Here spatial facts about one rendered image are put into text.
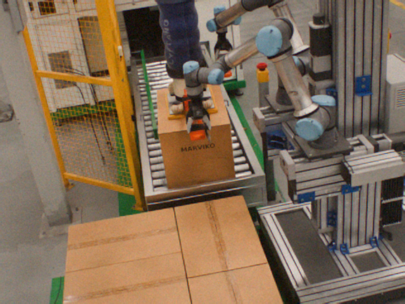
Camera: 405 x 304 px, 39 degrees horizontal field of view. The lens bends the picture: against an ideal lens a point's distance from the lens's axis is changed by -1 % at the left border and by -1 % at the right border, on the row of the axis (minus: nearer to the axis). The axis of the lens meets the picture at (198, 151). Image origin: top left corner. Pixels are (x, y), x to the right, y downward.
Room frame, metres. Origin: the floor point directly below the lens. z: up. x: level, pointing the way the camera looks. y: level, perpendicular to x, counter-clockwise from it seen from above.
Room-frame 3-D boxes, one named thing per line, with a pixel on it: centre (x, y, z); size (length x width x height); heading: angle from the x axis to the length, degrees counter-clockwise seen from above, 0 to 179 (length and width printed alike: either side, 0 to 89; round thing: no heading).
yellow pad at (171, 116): (3.14, 0.10, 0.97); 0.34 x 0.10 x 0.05; 2
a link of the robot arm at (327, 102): (2.34, -0.59, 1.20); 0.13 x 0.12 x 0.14; 147
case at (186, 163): (3.12, 0.01, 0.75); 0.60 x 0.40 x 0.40; 1
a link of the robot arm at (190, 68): (2.56, -0.02, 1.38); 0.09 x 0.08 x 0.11; 57
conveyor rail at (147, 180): (3.92, 0.40, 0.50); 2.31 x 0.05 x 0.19; 4
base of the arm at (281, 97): (2.84, -0.53, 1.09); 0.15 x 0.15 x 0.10
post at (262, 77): (3.39, -0.47, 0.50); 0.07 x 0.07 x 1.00; 4
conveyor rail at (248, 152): (3.97, -0.25, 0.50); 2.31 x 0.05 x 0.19; 4
